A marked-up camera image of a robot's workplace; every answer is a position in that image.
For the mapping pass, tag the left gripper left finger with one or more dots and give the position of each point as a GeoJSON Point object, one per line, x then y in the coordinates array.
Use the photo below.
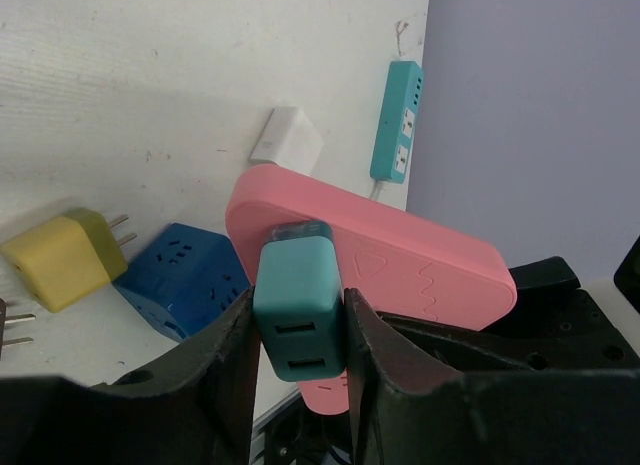
{"type": "Point", "coordinates": [192, 405]}

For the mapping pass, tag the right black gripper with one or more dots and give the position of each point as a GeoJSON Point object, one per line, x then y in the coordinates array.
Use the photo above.
{"type": "Point", "coordinates": [554, 325]}

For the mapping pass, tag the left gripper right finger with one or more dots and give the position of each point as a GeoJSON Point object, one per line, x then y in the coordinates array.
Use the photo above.
{"type": "Point", "coordinates": [406, 407]}

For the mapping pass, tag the blue cube socket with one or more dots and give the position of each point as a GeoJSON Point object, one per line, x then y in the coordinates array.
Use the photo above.
{"type": "Point", "coordinates": [183, 280]}

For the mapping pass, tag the pink triangular power strip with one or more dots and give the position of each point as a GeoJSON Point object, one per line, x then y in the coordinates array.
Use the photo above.
{"type": "Point", "coordinates": [400, 263]}

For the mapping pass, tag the teal usb charger plug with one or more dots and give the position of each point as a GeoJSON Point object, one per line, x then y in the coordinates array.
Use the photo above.
{"type": "Point", "coordinates": [298, 302]}

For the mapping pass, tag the yellow usb charger plug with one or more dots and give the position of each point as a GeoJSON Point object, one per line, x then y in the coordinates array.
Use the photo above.
{"type": "Point", "coordinates": [68, 257]}

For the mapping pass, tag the beige usb charger plug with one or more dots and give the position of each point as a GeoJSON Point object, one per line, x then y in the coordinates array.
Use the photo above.
{"type": "Point", "coordinates": [10, 328]}

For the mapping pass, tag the teal power strip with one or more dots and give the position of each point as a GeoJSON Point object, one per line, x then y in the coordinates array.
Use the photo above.
{"type": "Point", "coordinates": [397, 122]}

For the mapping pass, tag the white usb charger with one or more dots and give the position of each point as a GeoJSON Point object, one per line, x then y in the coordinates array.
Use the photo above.
{"type": "Point", "coordinates": [289, 140]}

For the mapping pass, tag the aluminium front rail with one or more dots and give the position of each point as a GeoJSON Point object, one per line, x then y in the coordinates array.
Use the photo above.
{"type": "Point", "coordinates": [278, 434]}

